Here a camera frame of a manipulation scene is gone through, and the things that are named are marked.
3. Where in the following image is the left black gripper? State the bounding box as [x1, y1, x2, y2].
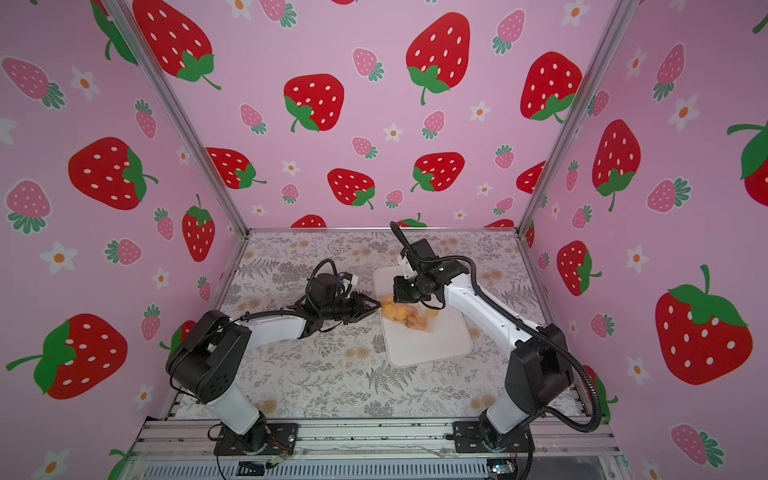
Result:
[320, 292, 382, 324]

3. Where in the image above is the pile of round cookies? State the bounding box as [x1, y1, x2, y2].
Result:
[381, 293, 442, 331]

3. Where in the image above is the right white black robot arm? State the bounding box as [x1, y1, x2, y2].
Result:
[394, 256, 580, 450]

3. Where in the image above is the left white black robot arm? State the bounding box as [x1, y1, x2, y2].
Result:
[166, 292, 381, 437]

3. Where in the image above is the white rectangular tray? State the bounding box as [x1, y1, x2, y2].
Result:
[373, 267, 473, 368]

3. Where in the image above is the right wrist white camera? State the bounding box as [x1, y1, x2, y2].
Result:
[398, 255, 417, 279]

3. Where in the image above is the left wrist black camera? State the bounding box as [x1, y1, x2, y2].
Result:
[309, 273, 346, 302]

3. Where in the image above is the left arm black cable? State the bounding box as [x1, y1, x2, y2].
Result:
[206, 259, 340, 445]

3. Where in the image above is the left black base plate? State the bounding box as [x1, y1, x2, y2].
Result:
[214, 423, 299, 456]

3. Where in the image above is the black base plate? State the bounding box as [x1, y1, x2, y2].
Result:
[445, 421, 535, 453]
[214, 423, 299, 456]

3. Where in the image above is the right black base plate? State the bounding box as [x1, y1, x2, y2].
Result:
[445, 421, 535, 453]

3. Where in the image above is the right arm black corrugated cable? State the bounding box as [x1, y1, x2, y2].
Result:
[389, 221, 603, 434]

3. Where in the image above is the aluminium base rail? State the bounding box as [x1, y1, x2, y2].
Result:
[115, 418, 630, 479]

